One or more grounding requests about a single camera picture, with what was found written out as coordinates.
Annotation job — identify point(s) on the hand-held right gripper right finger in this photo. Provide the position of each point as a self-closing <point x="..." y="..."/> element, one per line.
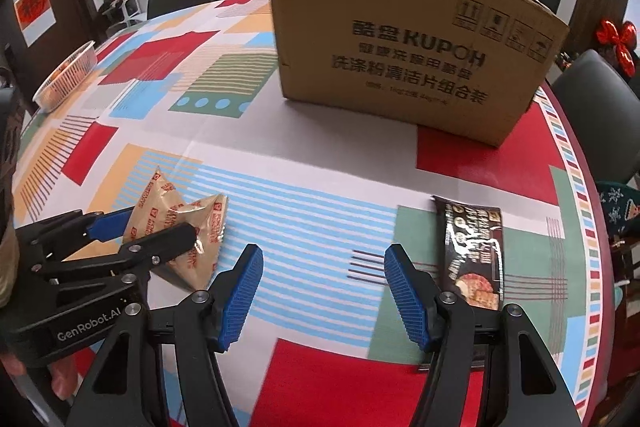
<point x="407" y="302"/>

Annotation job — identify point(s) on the colourful patterned tablecloth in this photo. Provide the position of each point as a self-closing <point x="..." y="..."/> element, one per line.
<point x="310" y="167"/>

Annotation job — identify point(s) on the brown cardboard box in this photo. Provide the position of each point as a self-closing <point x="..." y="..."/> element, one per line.
<point x="400" y="7"/>

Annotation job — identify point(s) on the white plastic basket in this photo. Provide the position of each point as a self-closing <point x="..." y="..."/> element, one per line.
<point x="67" y="77"/>

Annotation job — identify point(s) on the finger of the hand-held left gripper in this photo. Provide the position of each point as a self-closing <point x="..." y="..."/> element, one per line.
<point x="110" y="223"/>
<point x="160" y="242"/>

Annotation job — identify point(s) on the black snack packet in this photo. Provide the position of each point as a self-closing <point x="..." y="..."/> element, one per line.
<point x="470" y="252"/>

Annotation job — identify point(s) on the beige snack packet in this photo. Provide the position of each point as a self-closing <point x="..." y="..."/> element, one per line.
<point x="200" y="227"/>

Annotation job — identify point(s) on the white rack with dark clothes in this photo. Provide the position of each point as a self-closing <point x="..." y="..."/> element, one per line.
<point x="117" y="7"/>

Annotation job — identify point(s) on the pile of small oranges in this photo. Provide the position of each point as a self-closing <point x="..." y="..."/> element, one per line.
<point x="60" y="81"/>

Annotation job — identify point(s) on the wall poster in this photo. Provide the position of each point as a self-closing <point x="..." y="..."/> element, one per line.
<point x="32" y="2"/>

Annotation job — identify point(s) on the dark blue printed cloth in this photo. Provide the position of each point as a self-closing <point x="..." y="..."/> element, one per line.
<point x="620" y="209"/>

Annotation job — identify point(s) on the red bow foil balloon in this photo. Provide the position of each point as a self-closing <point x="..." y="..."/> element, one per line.
<point x="620" y="42"/>

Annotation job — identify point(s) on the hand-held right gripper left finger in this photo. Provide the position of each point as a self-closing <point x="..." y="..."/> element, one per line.
<point x="240" y="302"/>

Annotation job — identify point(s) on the person's left hand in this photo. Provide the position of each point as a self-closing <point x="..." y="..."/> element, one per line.
<point x="64" y="379"/>

